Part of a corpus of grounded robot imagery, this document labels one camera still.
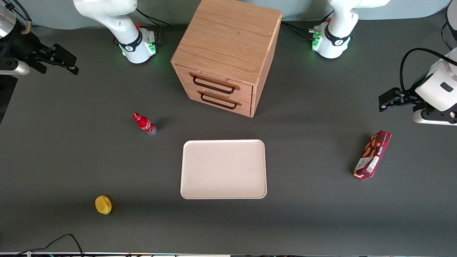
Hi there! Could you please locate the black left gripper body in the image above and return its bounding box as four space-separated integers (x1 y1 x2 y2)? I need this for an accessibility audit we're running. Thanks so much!
401 87 428 108

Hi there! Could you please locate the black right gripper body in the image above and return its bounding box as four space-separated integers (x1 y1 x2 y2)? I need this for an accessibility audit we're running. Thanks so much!
22 43 55 75

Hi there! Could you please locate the small red coke bottle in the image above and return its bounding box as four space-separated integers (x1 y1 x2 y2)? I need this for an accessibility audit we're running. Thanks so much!
132 112 157 136

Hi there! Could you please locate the pale pink rectangular tray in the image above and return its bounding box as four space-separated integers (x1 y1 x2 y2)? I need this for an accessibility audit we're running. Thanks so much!
180 140 267 200

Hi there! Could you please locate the red snack box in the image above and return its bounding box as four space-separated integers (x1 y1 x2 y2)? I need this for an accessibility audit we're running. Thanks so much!
353 130 392 180

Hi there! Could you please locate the yellow lemon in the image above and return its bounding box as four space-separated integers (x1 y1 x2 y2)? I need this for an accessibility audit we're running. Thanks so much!
95 195 112 215

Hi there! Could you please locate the wooden drawer front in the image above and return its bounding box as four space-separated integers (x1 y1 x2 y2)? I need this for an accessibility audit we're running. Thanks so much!
175 65 253 104
185 86 252 117

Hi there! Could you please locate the wooden drawer cabinet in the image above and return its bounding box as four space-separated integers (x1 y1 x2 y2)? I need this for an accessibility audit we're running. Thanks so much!
171 0 283 118

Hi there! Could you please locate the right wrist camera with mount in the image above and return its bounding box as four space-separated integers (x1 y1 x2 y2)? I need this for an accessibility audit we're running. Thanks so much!
0 58 31 76

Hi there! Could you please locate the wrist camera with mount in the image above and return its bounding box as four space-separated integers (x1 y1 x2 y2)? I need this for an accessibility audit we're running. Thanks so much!
412 106 457 126
0 58 31 76

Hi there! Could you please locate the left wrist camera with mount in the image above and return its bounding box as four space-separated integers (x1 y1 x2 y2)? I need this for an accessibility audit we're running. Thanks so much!
412 106 457 126

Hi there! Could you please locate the black cable sleeve right arm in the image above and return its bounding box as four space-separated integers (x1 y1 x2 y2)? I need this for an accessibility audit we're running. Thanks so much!
6 0 33 35

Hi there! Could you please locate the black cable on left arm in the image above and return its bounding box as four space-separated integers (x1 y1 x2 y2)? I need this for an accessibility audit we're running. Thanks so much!
399 48 451 92

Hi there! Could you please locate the black cables right arm base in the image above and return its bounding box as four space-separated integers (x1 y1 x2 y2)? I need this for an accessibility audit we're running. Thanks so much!
114 7 172 46

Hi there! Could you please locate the black cables arm base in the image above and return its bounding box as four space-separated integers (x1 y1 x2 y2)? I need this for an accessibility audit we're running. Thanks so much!
281 10 334 42
114 7 172 46

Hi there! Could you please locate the black cables left arm base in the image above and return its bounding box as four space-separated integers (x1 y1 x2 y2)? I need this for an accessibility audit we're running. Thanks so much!
281 10 334 42

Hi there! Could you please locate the black metal drawer handle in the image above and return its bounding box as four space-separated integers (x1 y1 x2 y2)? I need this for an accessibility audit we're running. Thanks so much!
200 93 238 110
192 76 236 95

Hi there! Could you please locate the black cable at table edge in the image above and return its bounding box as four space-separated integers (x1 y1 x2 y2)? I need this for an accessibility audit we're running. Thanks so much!
14 234 85 257

